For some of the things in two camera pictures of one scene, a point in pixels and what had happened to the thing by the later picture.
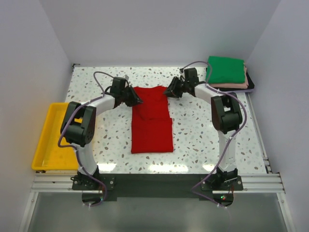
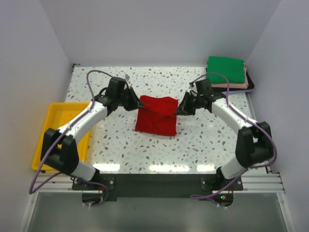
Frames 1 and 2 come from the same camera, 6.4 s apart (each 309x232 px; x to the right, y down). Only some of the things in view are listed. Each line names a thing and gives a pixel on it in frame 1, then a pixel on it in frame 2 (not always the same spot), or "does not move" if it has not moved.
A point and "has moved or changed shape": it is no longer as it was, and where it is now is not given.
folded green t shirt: [222, 69] does not move
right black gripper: [171, 91] to [184, 108]
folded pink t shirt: [233, 85] does not move
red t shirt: [152, 130] has moved or changed shape
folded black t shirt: [250, 85] does not move
